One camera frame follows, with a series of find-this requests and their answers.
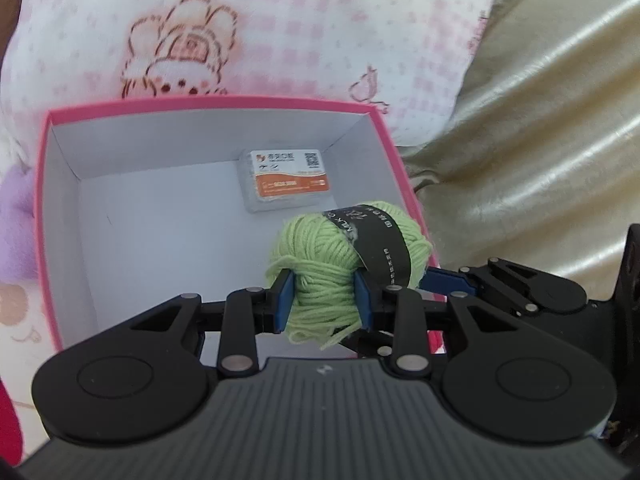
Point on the pink checked pillow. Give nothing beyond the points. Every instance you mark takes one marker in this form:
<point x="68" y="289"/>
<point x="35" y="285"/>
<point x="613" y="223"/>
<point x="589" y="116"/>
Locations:
<point x="300" y="35"/>

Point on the pink cardboard box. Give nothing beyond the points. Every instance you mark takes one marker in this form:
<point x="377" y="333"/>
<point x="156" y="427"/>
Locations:
<point x="150" y="210"/>

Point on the bear printed blanket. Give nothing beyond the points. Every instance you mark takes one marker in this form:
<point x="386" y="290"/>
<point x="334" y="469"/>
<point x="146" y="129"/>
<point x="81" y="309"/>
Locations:
<point x="20" y="320"/>

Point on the brown pillow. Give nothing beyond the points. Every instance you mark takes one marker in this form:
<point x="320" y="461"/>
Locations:
<point x="6" y="5"/>

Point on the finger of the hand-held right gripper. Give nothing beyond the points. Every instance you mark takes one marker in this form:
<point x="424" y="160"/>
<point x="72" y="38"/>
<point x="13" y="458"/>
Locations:
<point x="450" y="281"/>
<point x="372" y="344"/>

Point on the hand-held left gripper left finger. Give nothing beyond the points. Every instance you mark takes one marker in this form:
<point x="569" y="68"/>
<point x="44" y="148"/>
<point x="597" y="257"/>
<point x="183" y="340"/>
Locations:
<point x="282" y="302"/>

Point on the green yarn ball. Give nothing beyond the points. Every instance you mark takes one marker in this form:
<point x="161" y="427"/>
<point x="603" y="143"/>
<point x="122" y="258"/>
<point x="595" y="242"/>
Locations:
<point x="310" y="245"/>

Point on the orange label floss box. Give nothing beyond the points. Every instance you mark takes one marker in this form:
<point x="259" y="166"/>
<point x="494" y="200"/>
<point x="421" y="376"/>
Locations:
<point x="285" y="187"/>

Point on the purple plush toy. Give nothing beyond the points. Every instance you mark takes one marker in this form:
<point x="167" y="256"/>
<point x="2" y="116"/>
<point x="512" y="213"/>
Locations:
<point x="15" y="220"/>

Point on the beige satin quilt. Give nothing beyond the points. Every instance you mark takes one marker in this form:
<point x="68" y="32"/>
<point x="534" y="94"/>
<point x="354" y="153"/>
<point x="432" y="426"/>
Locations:
<point x="550" y="135"/>

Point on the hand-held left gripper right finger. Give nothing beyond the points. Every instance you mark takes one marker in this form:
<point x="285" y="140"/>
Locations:
<point x="362" y="302"/>

